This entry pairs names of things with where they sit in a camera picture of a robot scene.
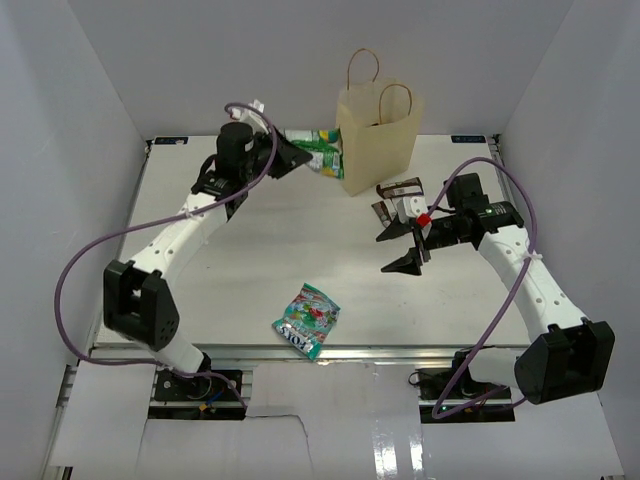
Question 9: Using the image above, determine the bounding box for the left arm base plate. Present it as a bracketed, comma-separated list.
[148, 370, 245, 421]

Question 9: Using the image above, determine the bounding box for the cream paper bag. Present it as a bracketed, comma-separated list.
[336, 61, 425, 196]

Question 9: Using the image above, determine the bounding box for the green snack packet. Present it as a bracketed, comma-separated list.
[284, 129, 344, 180]

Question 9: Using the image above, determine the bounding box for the teal Fox's candy bag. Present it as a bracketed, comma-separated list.
[272, 283, 341, 361]

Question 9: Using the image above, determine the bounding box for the brown chocolate bar upper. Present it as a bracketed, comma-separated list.
[376, 177, 424, 199]

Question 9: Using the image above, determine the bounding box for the left blue corner label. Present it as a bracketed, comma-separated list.
[152, 136, 189, 145]

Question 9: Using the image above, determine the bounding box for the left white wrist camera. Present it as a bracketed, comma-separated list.
[230, 99, 270, 134]

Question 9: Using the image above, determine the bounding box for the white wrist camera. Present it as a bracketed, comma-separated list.
[230, 99, 270, 134]
[395, 195, 432, 229]

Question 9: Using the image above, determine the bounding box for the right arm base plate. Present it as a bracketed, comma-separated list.
[407, 367, 515, 425]

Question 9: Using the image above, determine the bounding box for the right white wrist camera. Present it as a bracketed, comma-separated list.
[395, 195, 432, 229]

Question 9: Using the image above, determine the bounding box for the right blue corner label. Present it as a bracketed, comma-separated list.
[450, 135, 486, 144]

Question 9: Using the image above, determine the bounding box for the brown chocolate bar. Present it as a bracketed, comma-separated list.
[376, 177, 424, 199]
[371, 199, 397, 228]

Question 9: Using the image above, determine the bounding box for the white paper sheet front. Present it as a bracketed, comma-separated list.
[50, 363, 623, 479]

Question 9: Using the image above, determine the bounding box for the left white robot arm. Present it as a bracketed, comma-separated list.
[103, 122, 312, 399]

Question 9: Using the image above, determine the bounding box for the blue corner label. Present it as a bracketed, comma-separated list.
[450, 135, 486, 144]
[152, 136, 189, 145]

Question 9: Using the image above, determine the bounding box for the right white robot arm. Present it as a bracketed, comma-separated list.
[376, 173, 615, 405]

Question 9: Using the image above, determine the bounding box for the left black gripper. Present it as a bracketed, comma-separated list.
[240, 126, 312, 185]

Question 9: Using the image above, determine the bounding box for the aluminium table frame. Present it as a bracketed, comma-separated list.
[39, 133, 569, 480]

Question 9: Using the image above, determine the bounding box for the brown chocolate bar lower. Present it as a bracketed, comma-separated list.
[371, 199, 397, 228]

